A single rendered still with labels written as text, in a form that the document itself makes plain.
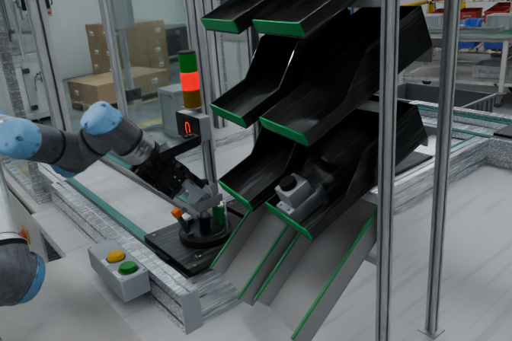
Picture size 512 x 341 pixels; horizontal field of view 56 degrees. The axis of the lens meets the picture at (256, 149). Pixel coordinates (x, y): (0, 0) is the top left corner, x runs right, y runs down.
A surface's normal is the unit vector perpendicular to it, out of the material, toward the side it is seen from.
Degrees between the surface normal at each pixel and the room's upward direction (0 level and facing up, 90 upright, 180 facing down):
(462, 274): 0
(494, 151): 90
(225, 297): 90
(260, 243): 45
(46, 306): 0
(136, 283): 90
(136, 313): 0
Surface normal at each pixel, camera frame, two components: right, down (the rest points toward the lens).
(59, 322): -0.07, -0.94
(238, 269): -0.66, -0.51
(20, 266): 0.82, -0.50
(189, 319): 0.63, 0.22
